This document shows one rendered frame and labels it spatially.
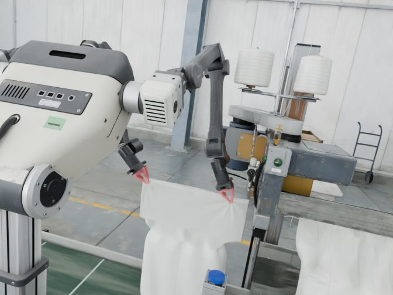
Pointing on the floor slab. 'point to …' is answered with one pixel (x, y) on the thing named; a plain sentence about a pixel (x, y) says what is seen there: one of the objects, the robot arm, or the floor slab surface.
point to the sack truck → (366, 160)
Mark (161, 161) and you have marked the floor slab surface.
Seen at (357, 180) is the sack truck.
